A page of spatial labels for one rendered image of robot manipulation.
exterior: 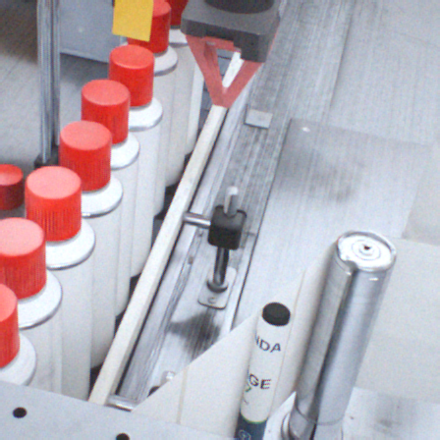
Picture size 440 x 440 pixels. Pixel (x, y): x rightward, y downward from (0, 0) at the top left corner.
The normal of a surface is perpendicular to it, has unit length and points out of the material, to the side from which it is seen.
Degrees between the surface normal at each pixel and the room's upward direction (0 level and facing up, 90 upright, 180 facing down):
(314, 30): 0
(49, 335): 90
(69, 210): 90
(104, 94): 3
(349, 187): 0
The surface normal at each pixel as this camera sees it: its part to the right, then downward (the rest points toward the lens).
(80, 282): 0.69, 0.53
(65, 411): 0.12, -0.75
